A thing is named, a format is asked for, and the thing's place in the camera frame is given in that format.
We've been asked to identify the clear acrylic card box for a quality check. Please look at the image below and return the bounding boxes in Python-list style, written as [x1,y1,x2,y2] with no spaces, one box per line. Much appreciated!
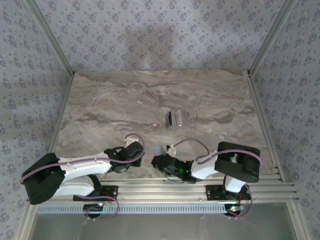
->
[165,109,190,132]

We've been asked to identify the black VIP card stack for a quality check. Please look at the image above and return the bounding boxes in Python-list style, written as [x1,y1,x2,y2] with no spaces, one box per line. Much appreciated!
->
[166,110,176,128]

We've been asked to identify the grey metal panel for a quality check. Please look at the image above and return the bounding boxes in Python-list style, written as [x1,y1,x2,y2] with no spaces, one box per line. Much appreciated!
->
[32,212,293,240]

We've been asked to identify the black controller board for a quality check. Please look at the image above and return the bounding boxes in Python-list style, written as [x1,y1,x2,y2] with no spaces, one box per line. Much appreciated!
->
[223,204,245,217]
[83,203,105,218]

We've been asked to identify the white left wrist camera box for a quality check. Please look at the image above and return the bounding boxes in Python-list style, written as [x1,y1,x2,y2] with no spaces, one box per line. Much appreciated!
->
[124,138,140,148]

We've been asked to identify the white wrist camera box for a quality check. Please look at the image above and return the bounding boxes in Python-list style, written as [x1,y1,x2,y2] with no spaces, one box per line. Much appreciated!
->
[164,144,177,156]
[124,138,140,148]

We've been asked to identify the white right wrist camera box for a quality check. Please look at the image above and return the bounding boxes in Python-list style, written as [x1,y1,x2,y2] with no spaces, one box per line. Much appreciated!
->
[164,144,177,156]

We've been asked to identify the aluminium frame beam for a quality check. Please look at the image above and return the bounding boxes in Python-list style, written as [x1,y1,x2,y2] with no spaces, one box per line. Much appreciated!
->
[26,174,300,203]

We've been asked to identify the grey slotted cable duct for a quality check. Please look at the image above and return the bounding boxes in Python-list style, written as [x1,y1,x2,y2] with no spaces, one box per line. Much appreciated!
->
[36,203,226,215]

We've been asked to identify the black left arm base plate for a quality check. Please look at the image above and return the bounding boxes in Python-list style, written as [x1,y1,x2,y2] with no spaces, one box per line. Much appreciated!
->
[72,184,119,202]

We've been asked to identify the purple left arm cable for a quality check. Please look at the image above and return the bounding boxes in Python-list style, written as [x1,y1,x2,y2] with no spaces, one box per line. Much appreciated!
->
[21,133,147,222]

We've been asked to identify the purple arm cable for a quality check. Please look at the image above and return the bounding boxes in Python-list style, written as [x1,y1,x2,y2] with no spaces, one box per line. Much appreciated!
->
[172,138,262,220]
[21,133,147,222]

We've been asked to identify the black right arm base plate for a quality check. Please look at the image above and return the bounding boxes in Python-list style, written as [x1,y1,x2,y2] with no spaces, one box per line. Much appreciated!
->
[204,183,252,202]

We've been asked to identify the aluminium side rail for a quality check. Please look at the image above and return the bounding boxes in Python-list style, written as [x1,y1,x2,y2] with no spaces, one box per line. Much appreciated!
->
[44,72,76,157]
[246,72,286,183]

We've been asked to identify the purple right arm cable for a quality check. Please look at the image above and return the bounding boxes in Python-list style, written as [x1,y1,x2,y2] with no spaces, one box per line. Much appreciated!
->
[172,138,262,220]

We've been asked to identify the aluminium frame post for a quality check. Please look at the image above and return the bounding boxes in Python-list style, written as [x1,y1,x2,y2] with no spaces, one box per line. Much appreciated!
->
[26,0,76,75]
[247,0,298,76]

